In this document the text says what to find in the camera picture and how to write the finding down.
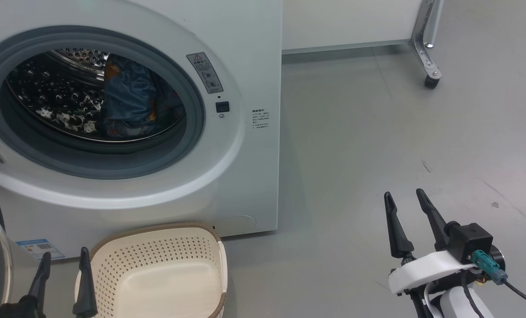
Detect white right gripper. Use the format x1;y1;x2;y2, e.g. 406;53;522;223
383;189;477;318

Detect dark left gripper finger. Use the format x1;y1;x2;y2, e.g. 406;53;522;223
27;252;52;305
72;247;98;318

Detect blue cream cartoon shirt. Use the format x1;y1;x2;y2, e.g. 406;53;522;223
103;79;187;140

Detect blue cartoon print pants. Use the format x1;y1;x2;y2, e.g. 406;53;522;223
102;55;158;123

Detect cream perforated laundry basket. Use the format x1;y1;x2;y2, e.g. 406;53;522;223
74;222;228;318

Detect white front-load washing machine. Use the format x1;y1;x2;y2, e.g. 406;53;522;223
0;0;284;262

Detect blue energy label sticker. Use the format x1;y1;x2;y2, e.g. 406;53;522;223
16;238;65;261

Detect steel washer drum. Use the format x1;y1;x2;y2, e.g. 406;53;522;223
5;48;187;143

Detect metal leg with caster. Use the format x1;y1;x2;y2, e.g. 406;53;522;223
409;0;444;89

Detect white mobile partition board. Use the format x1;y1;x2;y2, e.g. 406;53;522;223
282;0;424;55

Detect grey warning sticker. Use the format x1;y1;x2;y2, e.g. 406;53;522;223
186;52;224;94

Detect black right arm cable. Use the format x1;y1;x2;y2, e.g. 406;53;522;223
461;270;484;318

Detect teal plug right camera cable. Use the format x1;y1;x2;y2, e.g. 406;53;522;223
472;250;526;312

